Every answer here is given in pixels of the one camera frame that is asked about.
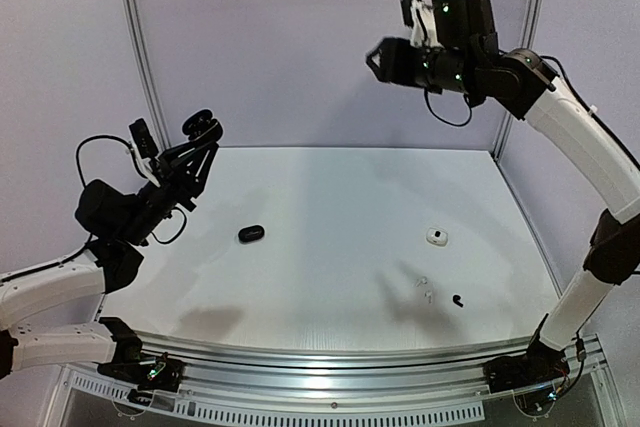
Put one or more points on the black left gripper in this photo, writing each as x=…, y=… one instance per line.
x=177, y=179

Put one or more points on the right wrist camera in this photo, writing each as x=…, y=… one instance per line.
x=419, y=17

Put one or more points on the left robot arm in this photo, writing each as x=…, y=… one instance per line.
x=118, y=224

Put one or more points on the left aluminium wall post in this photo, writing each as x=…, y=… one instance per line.
x=141, y=56

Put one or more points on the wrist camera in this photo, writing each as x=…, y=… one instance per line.
x=144, y=152
x=419, y=17

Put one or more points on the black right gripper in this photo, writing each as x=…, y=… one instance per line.
x=407, y=62

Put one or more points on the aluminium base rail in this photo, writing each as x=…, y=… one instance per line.
x=243, y=386

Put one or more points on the small white charging case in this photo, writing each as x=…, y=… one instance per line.
x=437, y=237

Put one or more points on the black oval charging case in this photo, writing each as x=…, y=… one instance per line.
x=202, y=124

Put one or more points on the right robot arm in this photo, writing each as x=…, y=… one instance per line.
x=452, y=46

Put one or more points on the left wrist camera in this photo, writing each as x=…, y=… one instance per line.
x=144, y=152

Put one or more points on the small black charging case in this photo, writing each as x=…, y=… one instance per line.
x=250, y=234

